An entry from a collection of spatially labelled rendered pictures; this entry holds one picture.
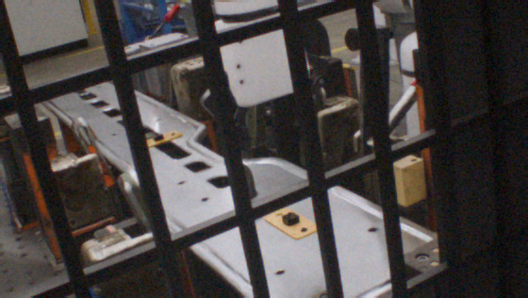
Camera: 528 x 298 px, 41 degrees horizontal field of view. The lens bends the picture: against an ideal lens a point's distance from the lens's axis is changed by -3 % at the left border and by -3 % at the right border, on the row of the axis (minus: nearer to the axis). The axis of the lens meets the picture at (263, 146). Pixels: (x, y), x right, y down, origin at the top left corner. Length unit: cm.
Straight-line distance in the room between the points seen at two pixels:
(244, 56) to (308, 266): 24
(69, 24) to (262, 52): 728
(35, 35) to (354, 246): 730
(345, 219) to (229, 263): 16
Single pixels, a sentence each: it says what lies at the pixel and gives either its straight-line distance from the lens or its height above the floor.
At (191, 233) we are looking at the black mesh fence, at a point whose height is 133.
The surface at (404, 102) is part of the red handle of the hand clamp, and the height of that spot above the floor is 110.
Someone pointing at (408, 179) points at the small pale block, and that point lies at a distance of 89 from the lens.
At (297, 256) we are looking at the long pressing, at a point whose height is 100.
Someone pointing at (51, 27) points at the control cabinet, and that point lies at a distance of 804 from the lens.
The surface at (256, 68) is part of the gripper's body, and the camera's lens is 82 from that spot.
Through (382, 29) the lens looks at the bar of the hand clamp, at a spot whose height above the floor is 121.
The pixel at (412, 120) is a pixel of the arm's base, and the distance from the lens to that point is 149.
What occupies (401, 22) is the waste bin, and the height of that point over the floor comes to 53.
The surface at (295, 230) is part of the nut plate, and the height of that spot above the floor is 100.
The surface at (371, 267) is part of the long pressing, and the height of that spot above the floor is 100.
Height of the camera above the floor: 142
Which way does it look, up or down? 21 degrees down
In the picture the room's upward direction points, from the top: 11 degrees counter-clockwise
